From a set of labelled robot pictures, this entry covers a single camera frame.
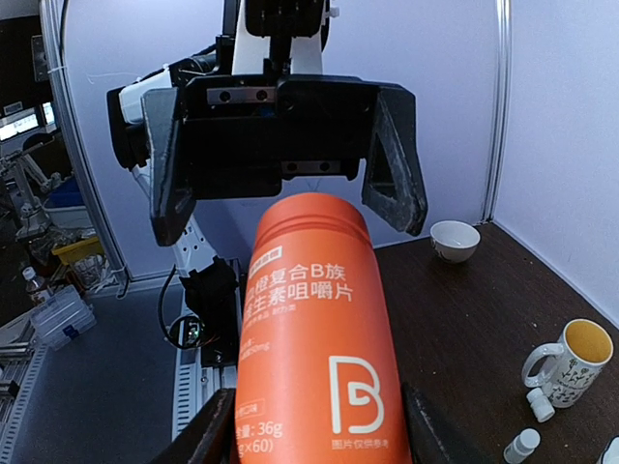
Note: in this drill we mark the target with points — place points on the small white pill bottle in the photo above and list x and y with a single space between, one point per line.
522 446

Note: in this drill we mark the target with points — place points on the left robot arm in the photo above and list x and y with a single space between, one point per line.
235 52

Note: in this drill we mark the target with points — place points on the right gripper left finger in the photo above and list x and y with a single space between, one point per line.
209 437

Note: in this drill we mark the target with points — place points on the left aluminium frame post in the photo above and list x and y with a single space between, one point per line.
53 19

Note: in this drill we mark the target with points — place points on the aluminium front rail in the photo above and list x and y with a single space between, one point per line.
119 393

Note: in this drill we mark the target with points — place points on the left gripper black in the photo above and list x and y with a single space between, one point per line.
243 136

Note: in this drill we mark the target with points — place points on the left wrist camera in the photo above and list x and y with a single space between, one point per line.
292 18

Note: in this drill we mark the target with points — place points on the yellow bin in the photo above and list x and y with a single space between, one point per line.
79 250

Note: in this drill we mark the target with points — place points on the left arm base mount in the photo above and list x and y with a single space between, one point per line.
212 326

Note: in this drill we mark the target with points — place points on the clear plastic parts box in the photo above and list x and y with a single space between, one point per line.
62 318

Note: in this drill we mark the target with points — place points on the small white lying bottle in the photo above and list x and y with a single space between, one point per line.
540 405

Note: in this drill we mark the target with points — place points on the floral mug yellow inside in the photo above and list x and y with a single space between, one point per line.
564 370

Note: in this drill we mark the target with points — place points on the aluminium frame post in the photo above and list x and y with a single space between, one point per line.
53 19
501 104

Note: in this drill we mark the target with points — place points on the large orange pill bottle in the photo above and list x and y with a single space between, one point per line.
317 371

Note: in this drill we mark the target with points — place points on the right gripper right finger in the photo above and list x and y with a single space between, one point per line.
432 437

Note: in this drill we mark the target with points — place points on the right aluminium frame post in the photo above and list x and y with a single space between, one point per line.
501 104

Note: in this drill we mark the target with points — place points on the small white tea cup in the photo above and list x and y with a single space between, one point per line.
454 241

